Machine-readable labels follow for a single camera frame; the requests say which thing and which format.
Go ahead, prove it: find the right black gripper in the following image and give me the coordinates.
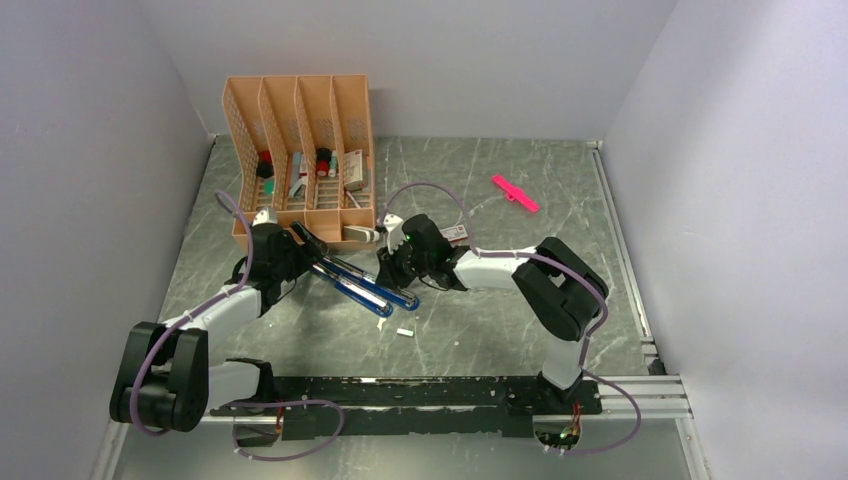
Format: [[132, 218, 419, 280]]
[[375, 238, 433, 292]]

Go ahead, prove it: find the red white staple box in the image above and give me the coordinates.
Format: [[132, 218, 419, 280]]
[[440, 225, 469, 243]]

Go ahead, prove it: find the blue stapler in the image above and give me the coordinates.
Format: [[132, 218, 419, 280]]
[[311, 264, 393, 318], [317, 256, 420, 311]]

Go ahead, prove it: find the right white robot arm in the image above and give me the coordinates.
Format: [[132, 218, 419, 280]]
[[377, 214, 609, 414]]

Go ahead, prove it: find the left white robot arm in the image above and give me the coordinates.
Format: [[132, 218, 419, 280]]
[[109, 221, 329, 436]]

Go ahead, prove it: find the white grey stapler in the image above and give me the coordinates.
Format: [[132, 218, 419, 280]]
[[342, 225, 381, 243]]

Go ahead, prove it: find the grey stapler in organizer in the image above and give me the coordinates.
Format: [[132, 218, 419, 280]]
[[288, 152, 308, 198]]

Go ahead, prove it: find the white box in organizer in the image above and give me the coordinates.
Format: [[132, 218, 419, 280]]
[[343, 149, 367, 192]]

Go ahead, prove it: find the red black bottle right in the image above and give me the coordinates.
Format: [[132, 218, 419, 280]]
[[315, 147, 332, 177]]

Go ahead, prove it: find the red black bottle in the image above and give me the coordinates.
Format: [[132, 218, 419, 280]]
[[315, 147, 332, 177], [255, 150, 274, 179]]

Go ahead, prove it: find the red black bottle left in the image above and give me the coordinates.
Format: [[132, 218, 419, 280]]
[[255, 150, 274, 179]]

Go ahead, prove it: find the pink plastic clip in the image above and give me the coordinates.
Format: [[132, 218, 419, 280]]
[[491, 174, 540, 213]]

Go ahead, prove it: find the orange plastic desk organizer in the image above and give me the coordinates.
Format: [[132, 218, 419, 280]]
[[221, 74, 378, 251]]

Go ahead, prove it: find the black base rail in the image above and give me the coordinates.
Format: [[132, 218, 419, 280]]
[[212, 374, 602, 440]]

